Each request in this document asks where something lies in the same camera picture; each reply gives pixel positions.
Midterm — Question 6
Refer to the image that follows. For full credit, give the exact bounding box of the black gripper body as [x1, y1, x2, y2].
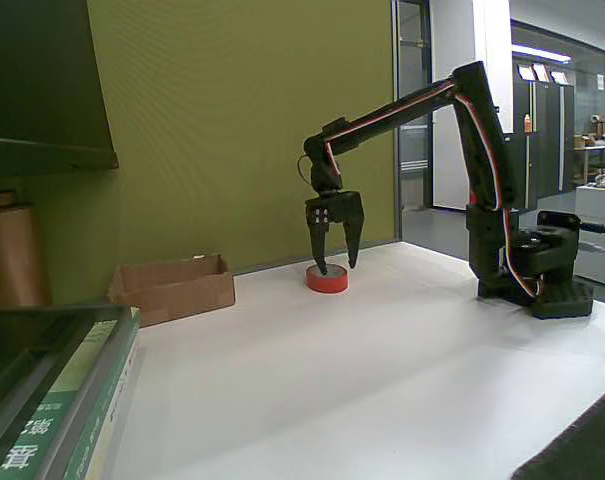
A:
[304, 190, 366, 226]

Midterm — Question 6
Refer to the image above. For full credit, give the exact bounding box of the red roll of tape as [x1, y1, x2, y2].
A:
[305, 263, 351, 295]

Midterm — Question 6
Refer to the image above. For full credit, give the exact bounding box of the low open cardboard box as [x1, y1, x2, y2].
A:
[107, 253, 237, 329]

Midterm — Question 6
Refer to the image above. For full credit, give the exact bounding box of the glass door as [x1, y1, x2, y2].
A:
[396, 0, 434, 212]

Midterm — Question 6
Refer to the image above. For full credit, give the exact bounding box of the green partition panel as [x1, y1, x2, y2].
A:
[26, 0, 401, 306]

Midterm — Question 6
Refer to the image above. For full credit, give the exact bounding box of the tall black cabinet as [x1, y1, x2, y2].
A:
[504, 78, 577, 211]

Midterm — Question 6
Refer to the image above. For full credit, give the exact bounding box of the white desk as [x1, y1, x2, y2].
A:
[574, 182, 605, 291]

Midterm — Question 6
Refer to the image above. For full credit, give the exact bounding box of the ceiling light strip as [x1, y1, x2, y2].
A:
[510, 43, 573, 65]

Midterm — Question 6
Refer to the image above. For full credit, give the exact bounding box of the green-spined book with white pages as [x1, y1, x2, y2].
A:
[64, 307, 144, 480]

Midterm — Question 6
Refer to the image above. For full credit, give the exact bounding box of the dark fabric mat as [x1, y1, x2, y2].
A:
[509, 379, 605, 480]

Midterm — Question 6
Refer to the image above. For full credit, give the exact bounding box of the dark green metal shelf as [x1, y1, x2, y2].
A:
[0, 0, 121, 181]

